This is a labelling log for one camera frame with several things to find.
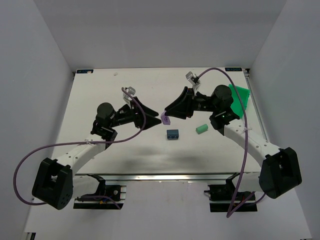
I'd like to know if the purple house-shaped block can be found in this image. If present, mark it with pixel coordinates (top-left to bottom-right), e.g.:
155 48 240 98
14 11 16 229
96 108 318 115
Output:
160 111 171 126

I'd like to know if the dark blue bridge block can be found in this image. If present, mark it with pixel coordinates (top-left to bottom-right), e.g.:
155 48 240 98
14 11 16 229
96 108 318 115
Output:
166 129 180 140

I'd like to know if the green cylinder block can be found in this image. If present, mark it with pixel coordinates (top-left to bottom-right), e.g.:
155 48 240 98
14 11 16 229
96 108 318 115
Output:
195 124 209 135

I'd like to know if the green plastic bin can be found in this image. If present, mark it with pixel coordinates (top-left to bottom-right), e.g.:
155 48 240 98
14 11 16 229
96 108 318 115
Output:
228 84 250 118

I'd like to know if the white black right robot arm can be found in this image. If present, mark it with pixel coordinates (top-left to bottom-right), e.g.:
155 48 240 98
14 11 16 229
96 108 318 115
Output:
164 85 302 199

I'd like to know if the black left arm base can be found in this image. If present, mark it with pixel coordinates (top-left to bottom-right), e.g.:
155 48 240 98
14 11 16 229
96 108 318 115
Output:
72 174 127 210

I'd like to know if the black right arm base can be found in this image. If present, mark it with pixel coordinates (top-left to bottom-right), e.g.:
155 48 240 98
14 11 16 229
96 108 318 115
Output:
203 179 258 213

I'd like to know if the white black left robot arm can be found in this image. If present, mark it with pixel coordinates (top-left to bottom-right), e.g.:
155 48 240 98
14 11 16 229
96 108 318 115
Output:
32 97 162 210

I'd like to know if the blue label sticker right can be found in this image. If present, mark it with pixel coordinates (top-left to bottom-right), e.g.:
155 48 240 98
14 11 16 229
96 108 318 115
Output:
224 67 243 72

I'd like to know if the blue label sticker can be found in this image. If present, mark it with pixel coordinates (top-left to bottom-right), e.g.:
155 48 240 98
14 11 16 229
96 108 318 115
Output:
224 67 243 72
76 69 94 74

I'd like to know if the blue label sticker left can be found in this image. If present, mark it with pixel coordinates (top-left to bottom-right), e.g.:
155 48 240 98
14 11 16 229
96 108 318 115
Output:
76 69 94 74

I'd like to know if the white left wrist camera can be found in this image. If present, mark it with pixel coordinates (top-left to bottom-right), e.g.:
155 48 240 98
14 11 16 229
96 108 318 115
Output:
122 86 136 107

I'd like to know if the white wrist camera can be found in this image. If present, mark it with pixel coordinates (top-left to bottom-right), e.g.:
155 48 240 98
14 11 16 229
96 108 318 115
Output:
185 71 201 94
122 86 136 107

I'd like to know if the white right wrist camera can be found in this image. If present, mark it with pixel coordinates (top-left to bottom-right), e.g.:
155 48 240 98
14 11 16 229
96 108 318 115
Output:
185 71 201 94

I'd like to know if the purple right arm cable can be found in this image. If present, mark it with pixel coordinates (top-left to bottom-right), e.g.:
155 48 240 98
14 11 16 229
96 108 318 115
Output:
197 67 266 219

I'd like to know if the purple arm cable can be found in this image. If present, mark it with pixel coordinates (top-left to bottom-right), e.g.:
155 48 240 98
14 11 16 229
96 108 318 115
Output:
12 87 148 210
197 67 266 219

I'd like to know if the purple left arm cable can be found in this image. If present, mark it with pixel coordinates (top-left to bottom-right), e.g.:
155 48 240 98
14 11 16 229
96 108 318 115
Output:
12 87 148 210

